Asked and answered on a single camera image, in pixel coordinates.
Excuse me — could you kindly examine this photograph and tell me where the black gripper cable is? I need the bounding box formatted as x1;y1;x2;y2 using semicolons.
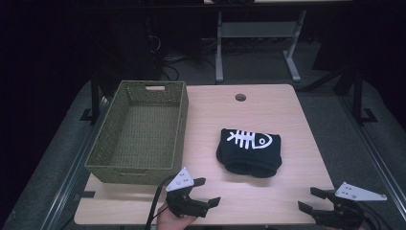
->
145;174;176;230
359;201;386;230

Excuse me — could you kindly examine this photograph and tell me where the tangle of floor cables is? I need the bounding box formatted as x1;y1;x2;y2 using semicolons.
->
145;18;221;81

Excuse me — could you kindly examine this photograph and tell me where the aluminium rail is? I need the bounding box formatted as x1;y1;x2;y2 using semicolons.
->
340;95;406;221
39;95;111;230

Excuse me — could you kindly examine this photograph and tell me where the grey metal-frame desk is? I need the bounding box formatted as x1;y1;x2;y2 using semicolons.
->
203;0;352;83

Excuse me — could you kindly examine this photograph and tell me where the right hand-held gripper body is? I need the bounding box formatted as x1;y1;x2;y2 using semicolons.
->
311;181;388;230

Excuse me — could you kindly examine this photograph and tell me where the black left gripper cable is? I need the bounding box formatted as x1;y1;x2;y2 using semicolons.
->
145;174;176;230

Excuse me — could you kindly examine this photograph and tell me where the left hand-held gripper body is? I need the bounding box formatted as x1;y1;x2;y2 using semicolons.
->
165;167;211;219

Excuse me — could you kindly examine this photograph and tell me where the person's left hand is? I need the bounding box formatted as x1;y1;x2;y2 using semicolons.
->
155;202;198;230

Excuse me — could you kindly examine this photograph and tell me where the green woven basket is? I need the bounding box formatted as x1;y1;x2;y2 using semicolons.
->
84;80;190;186

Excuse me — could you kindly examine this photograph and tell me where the black metal stand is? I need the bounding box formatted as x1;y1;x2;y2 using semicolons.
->
79;68;103;125
350;67;379;127

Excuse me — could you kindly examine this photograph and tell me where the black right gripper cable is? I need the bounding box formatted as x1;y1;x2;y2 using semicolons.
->
359;201;386;230

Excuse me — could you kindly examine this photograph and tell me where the black fishbone-print garment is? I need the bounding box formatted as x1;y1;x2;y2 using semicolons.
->
215;127;283;179

